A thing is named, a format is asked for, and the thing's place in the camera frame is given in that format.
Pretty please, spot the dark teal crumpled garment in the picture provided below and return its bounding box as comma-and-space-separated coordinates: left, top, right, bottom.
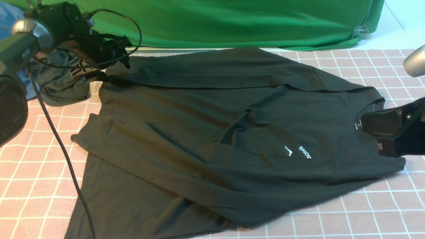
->
30, 46, 91, 107

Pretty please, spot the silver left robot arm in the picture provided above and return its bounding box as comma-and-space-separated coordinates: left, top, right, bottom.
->
0, 1, 132, 145

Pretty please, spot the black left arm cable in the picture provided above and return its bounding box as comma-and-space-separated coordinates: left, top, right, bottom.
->
27, 9, 143, 239

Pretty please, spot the silver binder clip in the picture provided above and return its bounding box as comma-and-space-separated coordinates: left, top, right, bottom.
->
352, 25, 369, 38

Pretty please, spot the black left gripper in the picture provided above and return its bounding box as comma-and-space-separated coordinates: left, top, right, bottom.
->
37, 2, 131, 78

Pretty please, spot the green backdrop cloth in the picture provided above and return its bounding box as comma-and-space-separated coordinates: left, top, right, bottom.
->
5, 0, 385, 51

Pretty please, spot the blue cloth garment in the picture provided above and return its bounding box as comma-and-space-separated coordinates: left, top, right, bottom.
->
0, 2, 39, 101

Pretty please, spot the dark gray long-sleeve shirt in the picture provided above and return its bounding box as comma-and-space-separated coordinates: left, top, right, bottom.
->
71, 47, 406, 239

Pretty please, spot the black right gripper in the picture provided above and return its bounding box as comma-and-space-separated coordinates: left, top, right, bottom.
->
360, 97, 425, 158

